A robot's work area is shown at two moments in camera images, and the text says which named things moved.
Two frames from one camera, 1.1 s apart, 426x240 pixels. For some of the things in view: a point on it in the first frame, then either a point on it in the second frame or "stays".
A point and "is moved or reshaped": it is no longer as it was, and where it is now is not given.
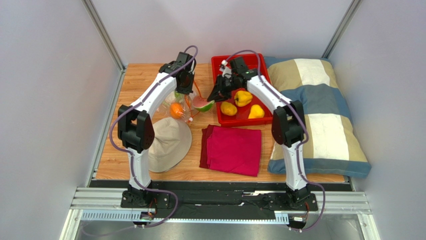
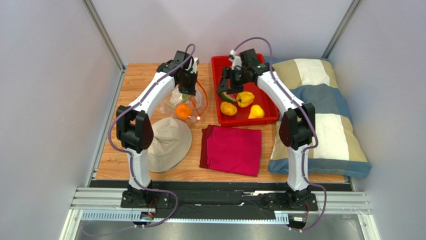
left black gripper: [190, 89] stays
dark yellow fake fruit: [228, 108] stays
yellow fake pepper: [243, 98] stays
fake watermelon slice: [202, 104] is moved or reshaped
